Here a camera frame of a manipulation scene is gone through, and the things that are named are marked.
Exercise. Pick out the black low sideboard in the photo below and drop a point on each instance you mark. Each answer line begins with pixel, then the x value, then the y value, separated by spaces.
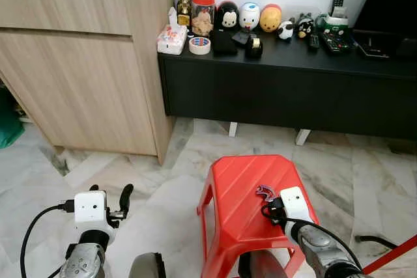
pixel 287 96

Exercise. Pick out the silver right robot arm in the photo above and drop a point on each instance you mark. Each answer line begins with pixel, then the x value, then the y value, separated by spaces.
pixel 322 245

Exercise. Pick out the green bag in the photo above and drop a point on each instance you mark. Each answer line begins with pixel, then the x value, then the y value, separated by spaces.
pixel 9 125

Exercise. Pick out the small cow figurine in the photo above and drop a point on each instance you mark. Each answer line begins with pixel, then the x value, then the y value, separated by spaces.
pixel 285 30

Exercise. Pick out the black pouch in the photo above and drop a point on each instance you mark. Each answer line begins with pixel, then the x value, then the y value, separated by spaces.
pixel 223 43

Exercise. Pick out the light wooden cabinet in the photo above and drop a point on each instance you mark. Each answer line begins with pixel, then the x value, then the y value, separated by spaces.
pixel 85 76

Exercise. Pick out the black tray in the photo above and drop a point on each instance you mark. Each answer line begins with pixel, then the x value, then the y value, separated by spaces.
pixel 384 49

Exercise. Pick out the marble board with red edge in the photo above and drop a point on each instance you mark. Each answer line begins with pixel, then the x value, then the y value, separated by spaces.
pixel 391 256

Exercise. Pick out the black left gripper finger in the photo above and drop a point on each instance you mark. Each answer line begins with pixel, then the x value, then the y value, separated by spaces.
pixel 94 188
pixel 126 196

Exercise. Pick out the red plastic stool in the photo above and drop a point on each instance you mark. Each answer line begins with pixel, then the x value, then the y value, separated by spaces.
pixel 244 226

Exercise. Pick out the white pink tissue pack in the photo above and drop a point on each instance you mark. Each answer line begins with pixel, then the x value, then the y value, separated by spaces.
pixel 172 37

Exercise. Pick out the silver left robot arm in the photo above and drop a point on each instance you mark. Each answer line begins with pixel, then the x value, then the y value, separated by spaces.
pixel 85 258

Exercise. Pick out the black tape dispenser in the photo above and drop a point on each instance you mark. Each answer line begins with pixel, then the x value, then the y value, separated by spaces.
pixel 253 46

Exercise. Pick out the red-lidded glass jar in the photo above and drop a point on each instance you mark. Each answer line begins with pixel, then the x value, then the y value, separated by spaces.
pixel 202 17

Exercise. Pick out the white egg toy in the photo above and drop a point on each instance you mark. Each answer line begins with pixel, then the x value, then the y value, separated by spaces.
pixel 249 16

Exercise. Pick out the black remote control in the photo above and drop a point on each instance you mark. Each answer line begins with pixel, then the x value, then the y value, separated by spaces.
pixel 335 43

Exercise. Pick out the grey robot left leg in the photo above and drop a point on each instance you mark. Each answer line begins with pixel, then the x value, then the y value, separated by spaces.
pixel 147 266

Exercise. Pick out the yellow egg toy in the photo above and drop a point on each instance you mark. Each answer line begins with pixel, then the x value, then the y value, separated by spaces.
pixel 271 19

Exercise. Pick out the key bunch with purple tag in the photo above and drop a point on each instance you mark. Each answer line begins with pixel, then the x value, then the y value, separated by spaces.
pixel 265 193

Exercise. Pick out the white tape roll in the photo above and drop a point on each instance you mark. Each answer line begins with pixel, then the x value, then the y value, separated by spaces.
pixel 200 45

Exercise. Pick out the gold trophy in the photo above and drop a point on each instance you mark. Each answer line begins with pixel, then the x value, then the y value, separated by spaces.
pixel 184 1

